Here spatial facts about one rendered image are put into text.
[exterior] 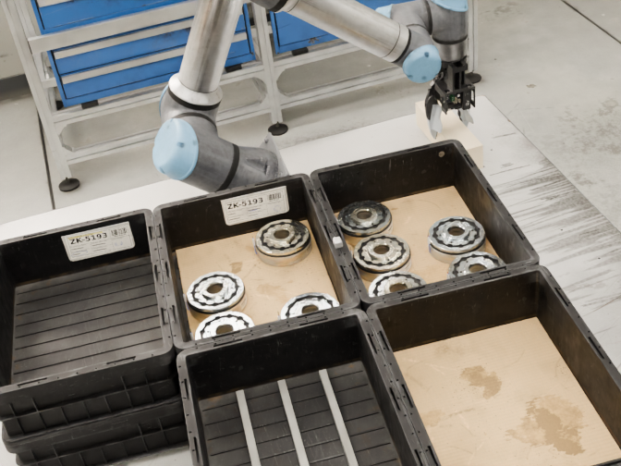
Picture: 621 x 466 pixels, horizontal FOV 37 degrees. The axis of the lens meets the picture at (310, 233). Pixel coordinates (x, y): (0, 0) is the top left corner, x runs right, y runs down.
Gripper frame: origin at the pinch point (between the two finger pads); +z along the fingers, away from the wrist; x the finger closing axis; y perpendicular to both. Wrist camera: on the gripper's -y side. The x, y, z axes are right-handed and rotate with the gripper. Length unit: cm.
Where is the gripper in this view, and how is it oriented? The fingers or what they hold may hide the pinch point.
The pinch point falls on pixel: (447, 128)
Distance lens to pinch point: 219.5
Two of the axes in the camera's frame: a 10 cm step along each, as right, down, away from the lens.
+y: 3.0, 5.7, -7.7
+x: 9.5, -2.7, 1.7
